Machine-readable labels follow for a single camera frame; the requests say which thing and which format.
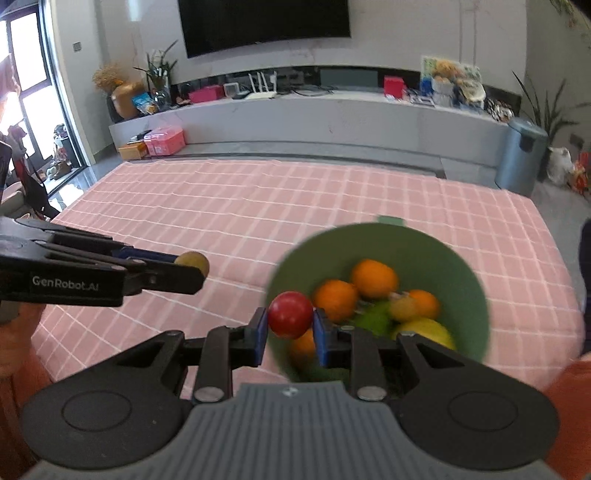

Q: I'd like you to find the tan round longan fruit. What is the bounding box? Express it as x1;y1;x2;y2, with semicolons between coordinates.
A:
174;251;211;278

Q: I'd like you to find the small orange in bowl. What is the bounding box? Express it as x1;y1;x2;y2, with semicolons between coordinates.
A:
408;289;441;320

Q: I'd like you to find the white wifi router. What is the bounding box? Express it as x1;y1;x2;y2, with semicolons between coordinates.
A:
246;71;278;100

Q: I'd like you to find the green cucumber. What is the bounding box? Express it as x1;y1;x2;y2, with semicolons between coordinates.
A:
351;300;393;337

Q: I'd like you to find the magenta box on shelf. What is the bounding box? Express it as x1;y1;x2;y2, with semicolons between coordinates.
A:
188;85;225;104

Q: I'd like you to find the green plastic bowl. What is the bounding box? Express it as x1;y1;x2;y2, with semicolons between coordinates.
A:
266;217;490;395

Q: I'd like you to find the red tomato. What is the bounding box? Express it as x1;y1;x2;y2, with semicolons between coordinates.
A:
267;291;314;340

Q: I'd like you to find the yellow lemon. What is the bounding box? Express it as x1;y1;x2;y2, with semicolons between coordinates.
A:
392;317;456;350

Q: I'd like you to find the green potted plant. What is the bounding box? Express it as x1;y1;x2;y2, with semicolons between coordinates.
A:
134;40;177;111

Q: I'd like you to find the pink checkered tablecloth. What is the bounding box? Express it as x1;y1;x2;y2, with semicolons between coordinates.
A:
33;160;584;388

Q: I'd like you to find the pink storage box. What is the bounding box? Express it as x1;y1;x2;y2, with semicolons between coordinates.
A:
143;126;186;157

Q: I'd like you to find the person right hand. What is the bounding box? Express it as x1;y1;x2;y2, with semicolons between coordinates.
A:
546;353;591;479

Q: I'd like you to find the white plastic bag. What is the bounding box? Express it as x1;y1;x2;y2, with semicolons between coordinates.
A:
546;147;574;187

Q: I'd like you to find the orange mandarin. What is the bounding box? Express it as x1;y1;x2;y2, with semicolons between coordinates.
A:
312;279;359;323

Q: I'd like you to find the grey-blue pedal trash bin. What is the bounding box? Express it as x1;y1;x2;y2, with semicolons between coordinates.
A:
495;117;548;197

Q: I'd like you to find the leafy floor plant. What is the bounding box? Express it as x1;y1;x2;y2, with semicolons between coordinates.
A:
513;72;590;146

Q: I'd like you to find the black wall television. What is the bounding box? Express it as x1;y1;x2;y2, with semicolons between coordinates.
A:
178;0;351;58

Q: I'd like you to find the red box on shelf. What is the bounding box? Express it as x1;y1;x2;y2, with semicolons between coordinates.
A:
384;76;406;100

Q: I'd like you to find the brown round vase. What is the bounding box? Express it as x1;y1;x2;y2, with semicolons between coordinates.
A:
111;81;145;120

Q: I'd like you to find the person left hand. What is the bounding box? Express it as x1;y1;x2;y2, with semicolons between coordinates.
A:
0;303;46;379

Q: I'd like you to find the large orange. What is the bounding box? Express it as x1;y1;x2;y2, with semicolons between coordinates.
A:
351;259;400;300

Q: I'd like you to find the teddy bear plush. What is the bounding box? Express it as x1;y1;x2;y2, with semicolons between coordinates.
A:
432;59;464;83

